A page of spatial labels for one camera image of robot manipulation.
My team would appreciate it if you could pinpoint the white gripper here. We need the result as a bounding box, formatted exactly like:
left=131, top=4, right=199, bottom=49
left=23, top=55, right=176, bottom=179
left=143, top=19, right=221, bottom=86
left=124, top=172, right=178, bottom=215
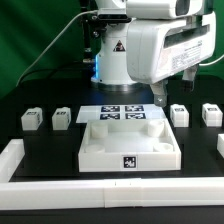
left=126, top=13, right=216, bottom=107

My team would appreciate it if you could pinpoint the white square tabletop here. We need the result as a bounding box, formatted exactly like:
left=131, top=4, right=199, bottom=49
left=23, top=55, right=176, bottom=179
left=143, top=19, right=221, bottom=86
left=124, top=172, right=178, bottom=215
left=78, top=118, right=181, bottom=172

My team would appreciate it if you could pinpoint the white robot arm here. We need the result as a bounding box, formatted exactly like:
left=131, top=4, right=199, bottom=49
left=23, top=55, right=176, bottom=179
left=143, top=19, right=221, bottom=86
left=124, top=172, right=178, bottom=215
left=92, top=0, right=216, bottom=107

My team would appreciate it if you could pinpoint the white AprilTag marker sheet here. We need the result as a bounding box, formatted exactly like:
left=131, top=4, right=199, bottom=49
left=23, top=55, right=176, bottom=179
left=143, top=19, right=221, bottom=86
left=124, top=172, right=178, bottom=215
left=76, top=104, right=166, bottom=123

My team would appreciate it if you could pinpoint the white U-shaped obstacle fence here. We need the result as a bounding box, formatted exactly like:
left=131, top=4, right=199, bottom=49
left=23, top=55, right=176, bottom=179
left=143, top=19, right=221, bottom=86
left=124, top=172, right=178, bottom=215
left=0, top=139, right=224, bottom=210

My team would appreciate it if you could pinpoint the black camera on robot base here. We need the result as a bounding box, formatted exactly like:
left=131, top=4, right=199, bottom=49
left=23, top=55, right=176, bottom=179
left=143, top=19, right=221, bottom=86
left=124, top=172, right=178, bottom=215
left=97, top=8, right=131, bottom=23

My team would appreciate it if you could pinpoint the black cable on table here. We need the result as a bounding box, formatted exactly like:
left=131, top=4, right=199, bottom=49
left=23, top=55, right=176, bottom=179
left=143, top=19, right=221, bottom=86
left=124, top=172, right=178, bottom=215
left=19, top=59, right=98, bottom=84

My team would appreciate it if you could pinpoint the grey cable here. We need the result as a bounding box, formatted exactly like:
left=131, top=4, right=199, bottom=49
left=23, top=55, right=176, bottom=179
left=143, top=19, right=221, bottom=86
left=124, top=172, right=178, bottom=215
left=15, top=9, right=100, bottom=87

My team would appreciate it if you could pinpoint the black camera stand pole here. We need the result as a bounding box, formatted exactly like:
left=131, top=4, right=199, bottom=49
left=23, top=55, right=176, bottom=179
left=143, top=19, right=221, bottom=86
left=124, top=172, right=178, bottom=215
left=78, top=0, right=97, bottom=62

